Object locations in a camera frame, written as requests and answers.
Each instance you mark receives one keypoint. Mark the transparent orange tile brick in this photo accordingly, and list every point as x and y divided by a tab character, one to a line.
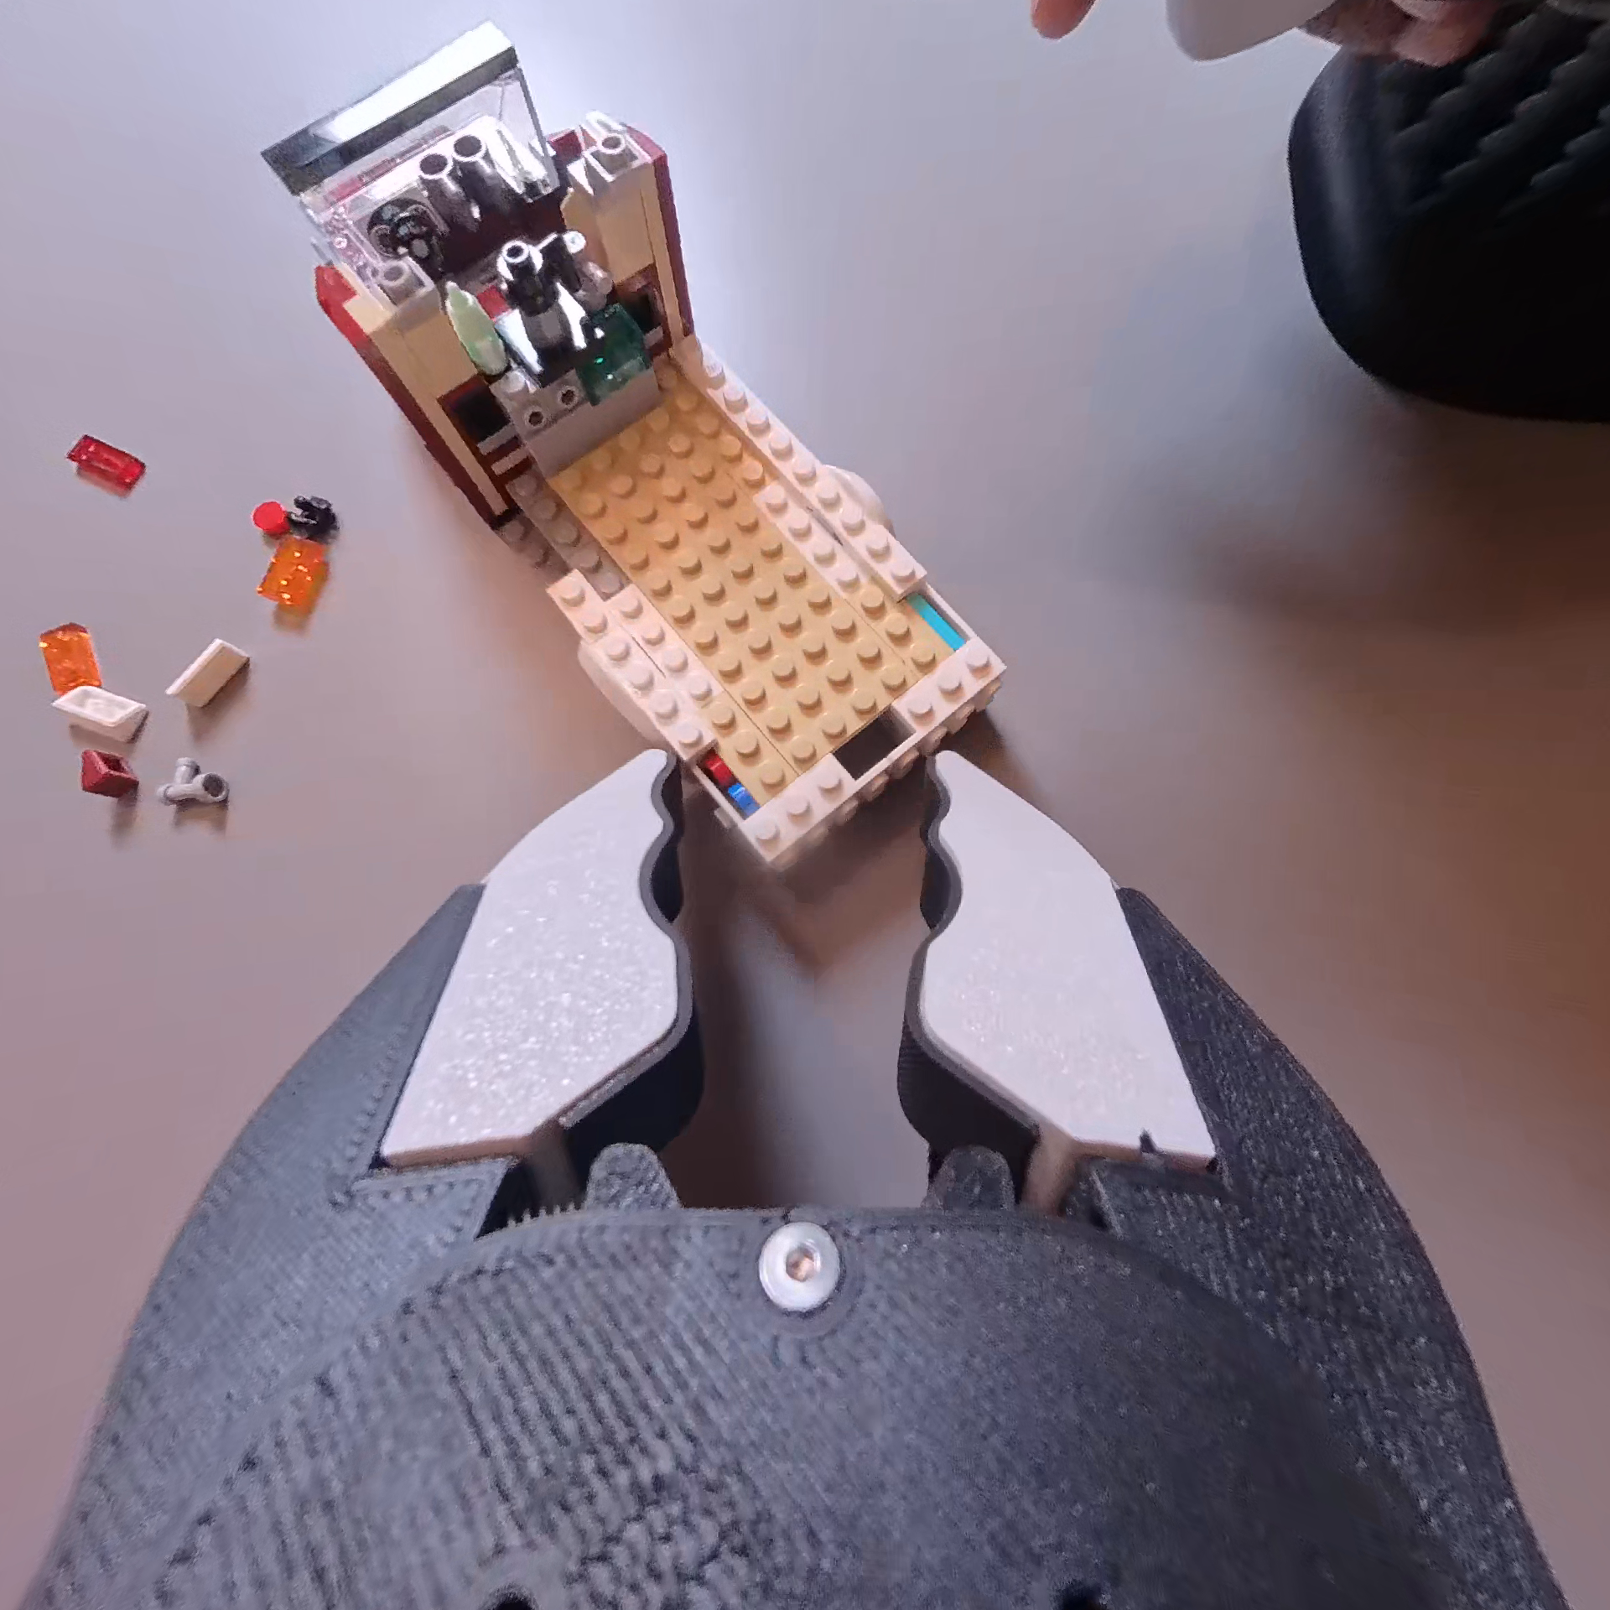
293	578
69	655

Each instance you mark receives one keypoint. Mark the person's right hand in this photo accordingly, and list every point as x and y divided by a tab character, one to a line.
1409	25

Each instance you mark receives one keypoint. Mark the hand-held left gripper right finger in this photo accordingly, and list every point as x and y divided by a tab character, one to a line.
1056	1006

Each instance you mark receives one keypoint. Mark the light grey tap brick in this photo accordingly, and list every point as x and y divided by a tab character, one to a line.
195	784

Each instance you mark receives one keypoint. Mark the small black angled brick piece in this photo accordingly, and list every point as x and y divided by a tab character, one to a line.
546	320

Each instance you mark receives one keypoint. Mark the small black knobby brick piece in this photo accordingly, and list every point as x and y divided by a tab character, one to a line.
535	264
312	517

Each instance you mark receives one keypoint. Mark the transparent red tile brick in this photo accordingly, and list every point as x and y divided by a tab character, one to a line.
105	462

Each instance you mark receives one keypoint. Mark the white tile brick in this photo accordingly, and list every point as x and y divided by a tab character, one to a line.
100	711

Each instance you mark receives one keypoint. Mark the tan white red brick vehicle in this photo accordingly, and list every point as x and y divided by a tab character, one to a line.
703	554

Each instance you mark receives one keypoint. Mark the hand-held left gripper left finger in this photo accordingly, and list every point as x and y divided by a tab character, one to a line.
540	992

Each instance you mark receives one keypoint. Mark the grey desk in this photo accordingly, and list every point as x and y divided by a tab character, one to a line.
1131	692

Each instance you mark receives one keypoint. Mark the red round stud brick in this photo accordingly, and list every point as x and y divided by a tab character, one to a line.
268	515

